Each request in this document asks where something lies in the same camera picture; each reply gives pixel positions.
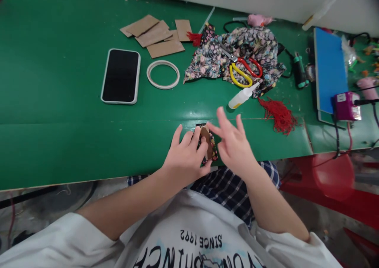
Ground person's right hand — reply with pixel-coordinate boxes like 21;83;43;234
207;107;262;174

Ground translucent glue stick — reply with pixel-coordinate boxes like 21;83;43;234
204;6;216;24

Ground pink cylindrical object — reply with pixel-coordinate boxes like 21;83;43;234
356;76;379;100

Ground white glue bottle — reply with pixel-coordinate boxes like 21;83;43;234
227;82;261;110

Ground floral patterned fabric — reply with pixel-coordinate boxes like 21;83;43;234
182;21;287;99

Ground brown cardboard rectangle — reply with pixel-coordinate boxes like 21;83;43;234
119;14;161;38
146;39;186;59
174;19;193;42
163;29;179;42
135;20;174;48

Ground black tool with green bands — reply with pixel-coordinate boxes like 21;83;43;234
293;51;311;90

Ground white tape roll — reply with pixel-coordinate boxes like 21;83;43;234
146;60;181;90

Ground green table mat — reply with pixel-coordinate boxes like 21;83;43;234
0;0;379;191

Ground large red tassel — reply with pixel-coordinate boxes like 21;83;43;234
257;96;300;137

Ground person's legs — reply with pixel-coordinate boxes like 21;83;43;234
127;160;282;230

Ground blue board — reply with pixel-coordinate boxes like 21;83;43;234
313;27;351;123

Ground person's left hand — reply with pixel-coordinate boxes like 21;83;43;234
162;124;213;189

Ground pile of small colourful parts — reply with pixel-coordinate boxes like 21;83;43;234
340;32;379;77

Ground person's body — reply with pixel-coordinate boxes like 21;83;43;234
0;188;343;268

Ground thin black power cable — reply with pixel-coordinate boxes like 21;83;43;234
333;120;341;159

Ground pink fabric bundle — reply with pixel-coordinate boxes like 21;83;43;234
246;13;276;26

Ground small red tassel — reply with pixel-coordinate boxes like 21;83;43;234
186;31;204;47

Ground red plastic stool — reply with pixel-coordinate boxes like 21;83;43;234
279;152;379;223

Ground black smartphone in white case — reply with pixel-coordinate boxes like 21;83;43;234
100;48;141;105

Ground thin red power cable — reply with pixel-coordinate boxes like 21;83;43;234
346;121;354;155

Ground floral fabric cardboard piece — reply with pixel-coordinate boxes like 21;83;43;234
194;121;220;165

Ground red and yellow handled scissors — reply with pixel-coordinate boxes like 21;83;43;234
219;41;264;89

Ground purple device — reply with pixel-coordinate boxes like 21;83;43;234
334;91;362;122

